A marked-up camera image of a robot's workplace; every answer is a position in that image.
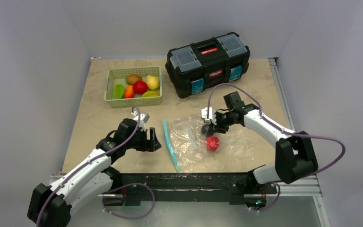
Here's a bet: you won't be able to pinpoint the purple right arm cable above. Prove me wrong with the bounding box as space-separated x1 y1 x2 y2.
206 83 346 176

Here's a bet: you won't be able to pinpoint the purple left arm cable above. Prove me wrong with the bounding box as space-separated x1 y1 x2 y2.
35 106 141 227

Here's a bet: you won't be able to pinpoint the yellow fake pear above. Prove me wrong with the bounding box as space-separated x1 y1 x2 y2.
146 75 160 90

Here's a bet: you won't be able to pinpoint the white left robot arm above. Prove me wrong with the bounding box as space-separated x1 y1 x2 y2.
27 113 161 227

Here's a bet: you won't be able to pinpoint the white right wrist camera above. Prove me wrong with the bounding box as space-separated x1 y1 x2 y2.
201 107 216 124

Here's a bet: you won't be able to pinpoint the clear zip top bag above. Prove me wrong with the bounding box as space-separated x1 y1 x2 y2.
163 115 254 173

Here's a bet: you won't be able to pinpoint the yellow fake bell pepper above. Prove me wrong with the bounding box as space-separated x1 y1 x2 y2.
141 90 159 98

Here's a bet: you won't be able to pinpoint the brown orange fake fruit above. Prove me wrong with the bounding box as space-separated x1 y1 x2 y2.
125 74 143 86

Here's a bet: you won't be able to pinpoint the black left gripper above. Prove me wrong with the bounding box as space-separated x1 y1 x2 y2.
125 126 160 152

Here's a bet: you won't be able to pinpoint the red fake apple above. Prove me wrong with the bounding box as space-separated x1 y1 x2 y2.
133 81 148 95

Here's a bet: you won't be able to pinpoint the green perforated plastic basket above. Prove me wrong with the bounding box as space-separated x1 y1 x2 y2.
104 67 163 108

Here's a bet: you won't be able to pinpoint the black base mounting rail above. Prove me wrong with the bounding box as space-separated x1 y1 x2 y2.
102 170 277 209

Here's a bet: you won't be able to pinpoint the red fake tomato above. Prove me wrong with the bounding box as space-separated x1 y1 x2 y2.
205 136 220 152

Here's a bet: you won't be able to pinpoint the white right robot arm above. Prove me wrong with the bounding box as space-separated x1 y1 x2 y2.
201 92 319 192

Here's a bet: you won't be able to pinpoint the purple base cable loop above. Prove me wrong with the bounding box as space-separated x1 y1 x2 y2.
102 183 156 220

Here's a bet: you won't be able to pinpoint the black plastic toolbox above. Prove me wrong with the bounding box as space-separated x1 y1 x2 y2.
165 32 251 98

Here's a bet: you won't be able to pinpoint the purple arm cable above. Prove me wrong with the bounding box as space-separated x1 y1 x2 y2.
206 83 346 176
35 106 141 227

